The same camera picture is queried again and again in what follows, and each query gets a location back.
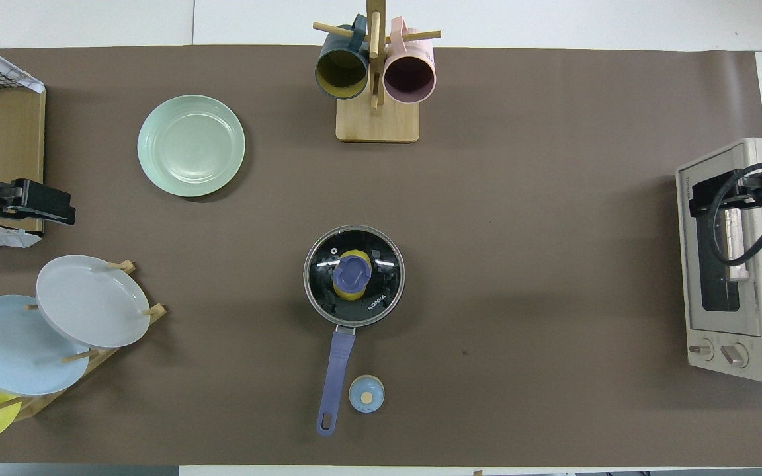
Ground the glass lid with purple knob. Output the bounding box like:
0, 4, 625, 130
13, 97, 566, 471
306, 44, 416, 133
303, 225, 405, 327

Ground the yellow potato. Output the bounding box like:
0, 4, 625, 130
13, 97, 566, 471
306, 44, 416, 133
332, 250, 372, 301

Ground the grey plate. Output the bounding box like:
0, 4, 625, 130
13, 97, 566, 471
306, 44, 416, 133
36, 255, 151, 349

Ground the light blue plate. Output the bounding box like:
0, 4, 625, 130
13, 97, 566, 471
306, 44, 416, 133
0, 295, 91, 397

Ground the light green plate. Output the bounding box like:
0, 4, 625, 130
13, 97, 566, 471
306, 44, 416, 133
138, 95, 246, 198

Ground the wooden plate rack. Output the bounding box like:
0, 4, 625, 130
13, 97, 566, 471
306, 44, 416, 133
0, 260, 167, 422

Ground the white cloth strip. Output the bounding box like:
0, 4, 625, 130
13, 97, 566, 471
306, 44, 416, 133
0, 32, 45, 94

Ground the brown table mat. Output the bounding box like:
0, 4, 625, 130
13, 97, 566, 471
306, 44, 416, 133
0, 45, 762, 467

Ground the dark blue mug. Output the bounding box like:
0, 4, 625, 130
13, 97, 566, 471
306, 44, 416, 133
315, 15, 370, 100

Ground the pink mug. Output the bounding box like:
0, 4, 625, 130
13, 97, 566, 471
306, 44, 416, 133
383, 17, 437, 104

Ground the wooden mug tree stand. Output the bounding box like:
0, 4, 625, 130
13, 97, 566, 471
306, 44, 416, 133
313, 0, 441, 143

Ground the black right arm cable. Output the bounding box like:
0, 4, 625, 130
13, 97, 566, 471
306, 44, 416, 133
712, 161, 762, 266

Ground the black pot with purple handle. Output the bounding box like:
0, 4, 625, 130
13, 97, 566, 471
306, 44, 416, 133
303, 225, 406, 437

